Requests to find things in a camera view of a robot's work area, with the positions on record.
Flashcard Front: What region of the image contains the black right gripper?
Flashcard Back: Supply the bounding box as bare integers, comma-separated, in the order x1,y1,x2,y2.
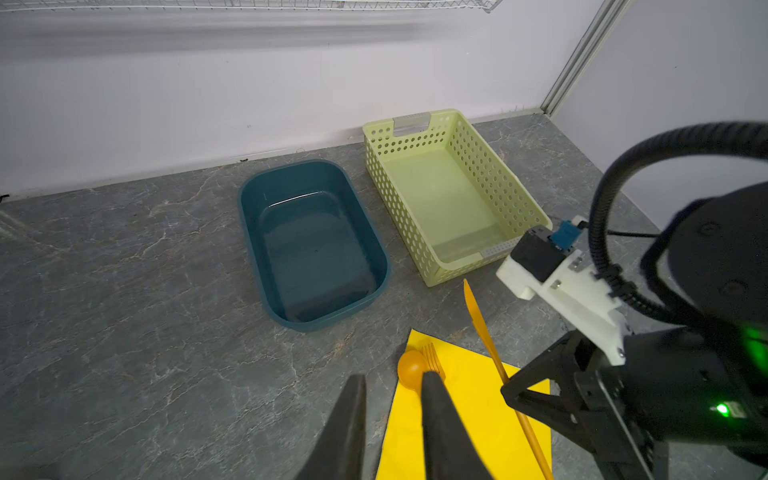
501,328,767,479

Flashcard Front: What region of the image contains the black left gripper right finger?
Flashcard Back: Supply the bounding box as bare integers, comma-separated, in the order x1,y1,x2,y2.
421,371,492,479

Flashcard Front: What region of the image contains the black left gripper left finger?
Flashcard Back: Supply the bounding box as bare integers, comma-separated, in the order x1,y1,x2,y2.
296,374,367,479

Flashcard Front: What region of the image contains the yellow paper napkin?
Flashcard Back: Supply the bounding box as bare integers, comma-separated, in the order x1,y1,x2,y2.
376,330,543,479

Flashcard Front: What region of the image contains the orange plastic spoon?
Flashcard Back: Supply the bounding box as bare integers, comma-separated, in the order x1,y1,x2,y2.
397,349,428,395

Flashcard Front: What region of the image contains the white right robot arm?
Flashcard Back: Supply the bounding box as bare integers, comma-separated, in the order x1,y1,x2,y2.
497,184,767,479

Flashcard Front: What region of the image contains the dark teal plastic tub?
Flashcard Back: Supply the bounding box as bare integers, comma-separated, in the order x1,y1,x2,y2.
237,159,391,333

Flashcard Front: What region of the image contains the light green perforated basket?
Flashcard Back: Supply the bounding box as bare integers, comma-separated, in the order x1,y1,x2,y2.
362,109,552,287

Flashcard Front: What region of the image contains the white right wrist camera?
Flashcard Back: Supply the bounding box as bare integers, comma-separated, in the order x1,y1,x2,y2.
496,216,631,366

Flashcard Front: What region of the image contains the black corrugated right cable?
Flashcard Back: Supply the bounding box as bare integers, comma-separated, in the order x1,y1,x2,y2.
587,121,768,325

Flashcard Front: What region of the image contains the aluminium frame corner post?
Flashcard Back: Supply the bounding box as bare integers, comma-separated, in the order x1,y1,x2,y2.
540,0,634,116

